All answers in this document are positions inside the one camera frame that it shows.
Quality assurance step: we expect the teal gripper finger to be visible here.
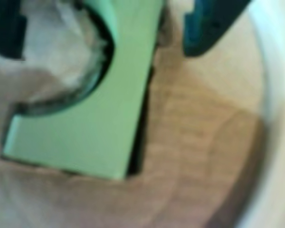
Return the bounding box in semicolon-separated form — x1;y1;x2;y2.
182;0;252;58
0;0;29;60

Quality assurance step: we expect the light green U-shaped block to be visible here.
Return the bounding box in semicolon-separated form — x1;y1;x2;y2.
2;0;167;181

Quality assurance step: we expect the wooden shape-sorter lid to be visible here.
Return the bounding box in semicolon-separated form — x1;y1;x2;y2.
0;0;273;228

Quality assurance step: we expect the crumpled clear plastic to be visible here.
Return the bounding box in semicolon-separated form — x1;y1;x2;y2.
20;0;116;105

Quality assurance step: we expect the white round container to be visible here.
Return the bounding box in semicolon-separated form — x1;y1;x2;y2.
204;0;285;228

